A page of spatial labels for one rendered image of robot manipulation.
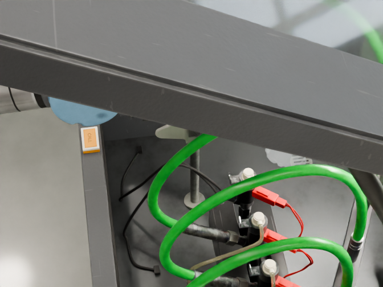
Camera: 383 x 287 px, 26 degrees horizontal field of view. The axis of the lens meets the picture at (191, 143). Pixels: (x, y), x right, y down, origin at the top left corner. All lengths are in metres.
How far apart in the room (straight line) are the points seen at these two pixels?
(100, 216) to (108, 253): 0.07
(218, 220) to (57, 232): 1.21
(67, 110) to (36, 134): 1.94
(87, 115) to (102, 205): 0.62
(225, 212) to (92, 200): 0.23
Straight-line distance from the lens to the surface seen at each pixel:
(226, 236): 1.25
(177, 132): 1.12
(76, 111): 0.83
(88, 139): 1.51
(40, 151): 2.72
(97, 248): 1.39
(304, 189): 1.61
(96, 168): 1.48
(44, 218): 2.57
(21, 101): 0.84
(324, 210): 1.59
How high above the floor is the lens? 2.15
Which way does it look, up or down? 53 degrees down
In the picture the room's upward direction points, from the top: straight up
